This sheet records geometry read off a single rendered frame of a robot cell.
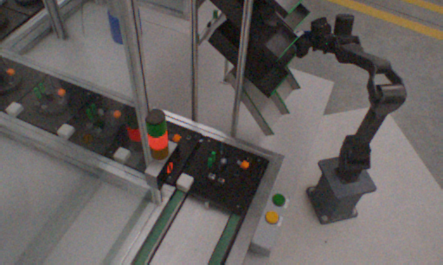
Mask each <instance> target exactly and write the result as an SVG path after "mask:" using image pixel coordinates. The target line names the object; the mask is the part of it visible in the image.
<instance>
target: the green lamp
mask: <svg viewBox="0 0 443 265"><path fill-rule="evenodd" d="M145 124H146V129H147V132H148V134H149V135H150V136H151V137H152V138H161V137H162V136H164V135H165V133H166V131H167V126H166V120H164V122H162V124H158V125H152V124H148V123H147V122H145Z"/></svg>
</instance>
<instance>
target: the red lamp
mask: <svg viewBox="0 0 443 265"><path fill-rule="evenodd" d="M148 141H149V145H150V146H151V148H152V149H164V148H165V147H166V146H167V145H168V142H169V140H168V133H167V131H166V133H165V135H164V136H162V137H161V138H152V137H151V136H150V135H149V134H148Z"/></svg>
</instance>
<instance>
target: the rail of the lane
mask: <svg viewBox="0 0 443 265"><path fill-rule="evenodd" d="M284 160H285V156H284V155H282V154H280V153H277V152H274V153H273V155H272V157H271V160H270V162H269V163H268V166H267V168H266V171H265V173H264V177H263V178H262V179H261V181H260V179H259V180H258V181H257V185H256V186H255V187H254V192H253V195H254V200H253V202H252V203H251V205H250V207H249V210H248V213H247V214H246V218H245V219H244V222H243V223H242V226H241V229H240V230H239V234H238V236H237V237H236V239H235V243H234V245H233V247H232V249H231V252H230V253H229V255H228V259H227V260H226V263H225V265H242V264H243V263H244V261H245V260H246V256H247V253H248V251H249V245H250V242H251V240H252V238H253V235H254V232H255V230H256V226H257V225H258V222H259V221H260V216H261V215H262V212H263V211H264V208H265V205H266V203H267V199H268V198H269V196H270V194H271V190H272V189H274V186H275V184H276V182H277V180H278V176H279V174H280V172H281V167H282V165H283V163H284Z"/></svg>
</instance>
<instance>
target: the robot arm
mask: <svg viewBox="0 0 443 265"><path fill-rule="evenodd" d="M353 22H354V16H353V15H350V14H336V21H335V26H334V30H333V33H331V26H330V24H329V23H327V19H326V17H325V16H324V17H321V18H319V19H315V20H313V21H312V22H311V30H304V31H303V32H304V33H305V35H303V36H299V38H298V40H296V41H295V43H294V44H295V46H296V57H298V58H302V57H305V55H307V54H308V52H309V48H310V47H312V51H316V50H321V51H323V54H328V53H330V54H335V56H336V58H337V61H338V62H339V63H342V64H354V65H356V66H358V67H359V68H362V69H364V70H366V71H368V73H369V79H368V84H367V89H368V94H369V97H368V99H369V103H370V105H371V106H370V108H369V110H368V112H367V113H366V114H365V116H364V119H363V121H362V122H361V125H360V126H359V127H358V128H357V131H356V134H347V136H346V137H345V138H344V140H343V144H342V146H341V148H340V153H339V157H338V160H339V164H338V166H337V167H335V170H336V172H337V175H338V176H339V178H340V181H341V183H342V184H352V183H355V182H358V181H360V177H359V176H360V175H361V172H362V169H370V153H371V147H370V143H371V140H372V139H373V138H374V136H375V134H376V133H377V131H378V129H379V128H380V127H381V124H382V123H383V121H384V120H385V118H386V117H387V116H388V114H389V113H392V112H394V111H395V110H398V109H399V108H400V107H401V105H402V104H403V103H404V101H405V99H406V98H407V90H406V88H405V86H404V82H403V80H402V78H401V77H400V76H399V75H398V74H397V73H396V72H395V71H394V70H393V69H392V66H391V62H390V61H388V60H387V59H382V58H378V57H377V56H374V55H372V54H368V53H366V52H364V51H363V47H362V46H361V43H360V39H359V36H354V35H352V30H353ZM305 36H307V39H306V38H305ZM351 43H355V44H351ZM376 74H384V75H385V77H386V78H387V79H388V80H389V81H390V82H391V83H392V84H380V85H375V83H374V78H375V75H376Z"/></svg>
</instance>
